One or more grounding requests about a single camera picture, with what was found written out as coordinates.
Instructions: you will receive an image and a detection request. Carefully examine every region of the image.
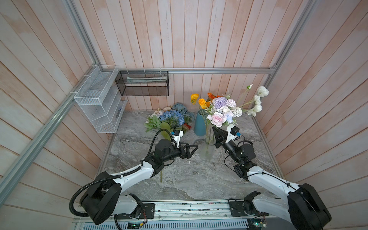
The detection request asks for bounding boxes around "clear glass vase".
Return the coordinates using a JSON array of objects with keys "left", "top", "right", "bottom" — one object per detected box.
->
[{"left": 199, "top": 132, "right": 215, "bottom": 161}]

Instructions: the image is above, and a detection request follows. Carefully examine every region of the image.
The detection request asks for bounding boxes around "white wire mesh shelf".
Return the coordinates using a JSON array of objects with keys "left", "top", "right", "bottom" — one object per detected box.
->
[{"left": 74, "top": 65, "right": 127, "bottom": 134}]

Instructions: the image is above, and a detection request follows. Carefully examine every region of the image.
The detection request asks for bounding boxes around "black corrugated cable conduit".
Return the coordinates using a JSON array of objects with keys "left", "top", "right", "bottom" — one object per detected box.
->
[{"left": 68, "top": 128, "right": 173, "bottom": 218}]

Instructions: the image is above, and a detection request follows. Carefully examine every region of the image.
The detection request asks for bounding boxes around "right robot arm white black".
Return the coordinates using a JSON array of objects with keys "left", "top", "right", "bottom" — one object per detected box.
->
[{"left": 212, "top": 125, "right": 332, "bottom": 230}]

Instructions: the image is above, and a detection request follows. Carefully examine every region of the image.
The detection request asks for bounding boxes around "teal ceramic vase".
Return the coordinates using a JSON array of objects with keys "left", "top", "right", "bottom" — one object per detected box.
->
[{"left": 194, "top": 109, "right": 207, "bottom": 137}]

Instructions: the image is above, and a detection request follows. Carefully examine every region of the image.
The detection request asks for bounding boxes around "white ranunculus flower stem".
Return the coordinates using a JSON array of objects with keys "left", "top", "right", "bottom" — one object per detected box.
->
[{"left": 240, "top": 86, "right": 269, "bottom": 117}]

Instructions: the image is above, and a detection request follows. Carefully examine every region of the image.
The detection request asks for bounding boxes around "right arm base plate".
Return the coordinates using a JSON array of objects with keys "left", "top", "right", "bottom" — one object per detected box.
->
[{"left": 228, "top": 198, "right": 269, "bottom": 218}]

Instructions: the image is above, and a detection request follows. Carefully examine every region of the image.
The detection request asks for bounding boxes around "orange gerbera flower stem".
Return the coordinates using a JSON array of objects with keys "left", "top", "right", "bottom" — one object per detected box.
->
[{"left": 207, "top": 93, "right": 221, "bottom": 101}]

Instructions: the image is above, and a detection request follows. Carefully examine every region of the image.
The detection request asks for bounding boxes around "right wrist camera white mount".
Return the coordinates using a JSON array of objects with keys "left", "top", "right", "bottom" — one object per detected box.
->
[{"left": 226, "top": 125, "right": 241, "bottom": 143}]

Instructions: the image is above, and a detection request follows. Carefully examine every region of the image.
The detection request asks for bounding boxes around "cream rose greenery bunch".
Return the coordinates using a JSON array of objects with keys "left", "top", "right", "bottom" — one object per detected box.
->
[{"left": 144, "top": 106, "right": 172, "bottom": 132}]

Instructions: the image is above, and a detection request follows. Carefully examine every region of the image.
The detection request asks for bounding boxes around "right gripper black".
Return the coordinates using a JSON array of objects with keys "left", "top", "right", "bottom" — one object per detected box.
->
[{"left": 214, "top": 126, "right": 240, "bottom": 164}]

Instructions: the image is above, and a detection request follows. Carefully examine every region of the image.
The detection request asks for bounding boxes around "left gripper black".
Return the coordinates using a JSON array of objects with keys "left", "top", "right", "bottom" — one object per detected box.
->
[{"left": 162, "top": 141, "right": 198, "bottom": 162}]

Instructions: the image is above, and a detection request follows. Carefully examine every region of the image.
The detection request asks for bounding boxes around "pink purple mixed bouquet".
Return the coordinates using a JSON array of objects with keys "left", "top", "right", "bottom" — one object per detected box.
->
[{"left": 206, "top": 95, "right": 242, "bottom": 135}]

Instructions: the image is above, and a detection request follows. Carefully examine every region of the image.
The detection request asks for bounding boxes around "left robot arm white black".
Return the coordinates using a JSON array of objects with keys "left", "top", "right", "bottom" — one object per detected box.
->
[{"left": 69, "top": 139, "right": 198, "bottom": 225}]

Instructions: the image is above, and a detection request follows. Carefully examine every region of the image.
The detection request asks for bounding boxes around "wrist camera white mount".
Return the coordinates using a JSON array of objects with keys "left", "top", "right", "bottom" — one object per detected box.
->
[
  {"left": 171, "top": 129, "right": 184, "bottom": 148},
  {"left": 226, "top": 125, "right": 241, "bottom": 143}
]

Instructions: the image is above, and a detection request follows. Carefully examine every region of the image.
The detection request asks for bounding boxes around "black mesh wall basket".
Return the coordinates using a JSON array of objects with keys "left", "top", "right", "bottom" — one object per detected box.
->
[{"left": 115, "top": 70, "right": 170, "bottom": 96}]

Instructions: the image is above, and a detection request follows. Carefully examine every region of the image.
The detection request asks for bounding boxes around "aluminium front rail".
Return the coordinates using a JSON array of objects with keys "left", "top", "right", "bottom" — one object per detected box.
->
[{"left": 73, "top": 199, "right": 312, "bottom": 223}]

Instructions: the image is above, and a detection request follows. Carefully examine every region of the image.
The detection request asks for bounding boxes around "yellow poppy flower stem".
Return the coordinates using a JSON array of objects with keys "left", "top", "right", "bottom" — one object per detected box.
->
[{"left": 190, "top": 94, "right": 210, "bottom": 127}]

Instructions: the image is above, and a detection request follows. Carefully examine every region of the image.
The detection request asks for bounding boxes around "blue hydrangea flower stem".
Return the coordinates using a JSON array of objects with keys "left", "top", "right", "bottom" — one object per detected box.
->
[{"left": 155, "top": 110, "right": 185, "bottom": 174}]

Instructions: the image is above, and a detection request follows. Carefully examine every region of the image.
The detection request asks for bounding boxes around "dusty blue flower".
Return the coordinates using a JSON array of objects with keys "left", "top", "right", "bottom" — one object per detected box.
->
[{"left": 172, "top": 103, "right": 194, "bottom": 123}]

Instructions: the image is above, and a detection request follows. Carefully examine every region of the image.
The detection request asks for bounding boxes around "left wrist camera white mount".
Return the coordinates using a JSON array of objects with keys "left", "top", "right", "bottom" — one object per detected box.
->
[{"left": 171, "top": 129, "right": 184, "bottom": 148}]

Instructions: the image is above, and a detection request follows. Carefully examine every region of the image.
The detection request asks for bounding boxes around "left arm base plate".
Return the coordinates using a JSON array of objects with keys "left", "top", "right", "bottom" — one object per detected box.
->
[{"left": 126, "top": 203, "right": 155, "bottom": 219}]

